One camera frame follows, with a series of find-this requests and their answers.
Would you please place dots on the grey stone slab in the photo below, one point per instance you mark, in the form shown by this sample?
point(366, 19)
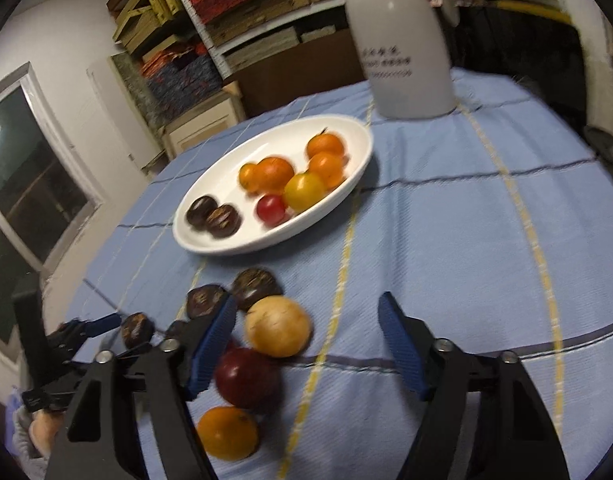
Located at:
point(136, 90)

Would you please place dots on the pale tan round fruit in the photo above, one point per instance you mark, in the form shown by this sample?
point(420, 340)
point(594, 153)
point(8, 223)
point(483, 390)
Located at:
point(278, 326)

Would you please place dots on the wooden picture frame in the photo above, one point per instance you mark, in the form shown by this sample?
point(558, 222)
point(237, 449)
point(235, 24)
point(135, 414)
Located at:
point(201, 125)

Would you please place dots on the white oval plate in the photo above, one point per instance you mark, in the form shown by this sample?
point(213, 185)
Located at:
point(211, 240)

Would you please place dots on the smooth orange citrus fruit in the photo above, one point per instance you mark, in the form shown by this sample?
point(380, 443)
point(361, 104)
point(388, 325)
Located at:
point(228, 432)

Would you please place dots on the red cherry tomato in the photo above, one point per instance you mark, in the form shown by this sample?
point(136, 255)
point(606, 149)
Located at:
point(271, 209)

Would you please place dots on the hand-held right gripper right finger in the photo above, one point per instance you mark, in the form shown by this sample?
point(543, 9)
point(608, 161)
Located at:
point(399, 340)

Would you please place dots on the brown wooden board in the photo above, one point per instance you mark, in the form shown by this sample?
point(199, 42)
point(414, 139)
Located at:
point(296, 75)

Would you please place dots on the person's left hand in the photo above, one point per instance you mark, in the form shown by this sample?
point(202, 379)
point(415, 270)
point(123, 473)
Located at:
point(46, 432)

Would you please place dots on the grey thermos jug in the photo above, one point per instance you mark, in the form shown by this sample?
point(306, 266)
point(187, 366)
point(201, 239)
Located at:
point(396, 20)

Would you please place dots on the small orange tangerine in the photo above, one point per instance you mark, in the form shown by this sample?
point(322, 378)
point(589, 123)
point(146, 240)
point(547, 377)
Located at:
point(245, 177)

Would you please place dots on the person's left forearm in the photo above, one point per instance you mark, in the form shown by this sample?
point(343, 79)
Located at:
point(19, 440)

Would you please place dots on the white framed window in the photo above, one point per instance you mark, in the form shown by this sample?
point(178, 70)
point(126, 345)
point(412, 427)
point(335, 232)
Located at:
point(26, 185)

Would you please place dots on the blue checkered tablecloth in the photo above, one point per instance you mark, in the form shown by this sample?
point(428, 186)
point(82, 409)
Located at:
point(436, 210)

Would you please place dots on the dark brown water chestnut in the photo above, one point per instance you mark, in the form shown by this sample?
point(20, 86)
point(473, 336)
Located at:
point(256, 287)
point(136, 330)
point(224, 221)
point(205, 301)
point(200, 212)

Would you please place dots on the white flat panel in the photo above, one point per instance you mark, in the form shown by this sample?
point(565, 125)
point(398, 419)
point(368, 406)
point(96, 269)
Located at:
point(119, 120)

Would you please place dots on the large orange tangerine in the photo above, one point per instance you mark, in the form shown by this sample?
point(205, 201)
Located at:
point(273, 174)

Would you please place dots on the dark red plum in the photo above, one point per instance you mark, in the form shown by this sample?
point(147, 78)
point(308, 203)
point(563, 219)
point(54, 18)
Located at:
point(247, 377)

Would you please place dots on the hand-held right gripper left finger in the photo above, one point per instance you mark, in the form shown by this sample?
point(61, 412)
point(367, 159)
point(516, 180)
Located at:
point(214, 345)

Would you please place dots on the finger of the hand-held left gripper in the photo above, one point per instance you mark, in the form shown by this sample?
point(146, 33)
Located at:
point(136, 352)
point(104, 322)

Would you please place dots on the round black stand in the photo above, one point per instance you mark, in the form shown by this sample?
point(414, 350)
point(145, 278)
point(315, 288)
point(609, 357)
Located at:
point(606, 145)

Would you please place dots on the yellow-orange citrus fruit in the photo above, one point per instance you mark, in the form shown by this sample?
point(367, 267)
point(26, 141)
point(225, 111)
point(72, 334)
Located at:
point(305, 191)

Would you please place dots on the white metal shelf rack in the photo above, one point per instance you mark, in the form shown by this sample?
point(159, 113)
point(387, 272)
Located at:
point(191, 15)

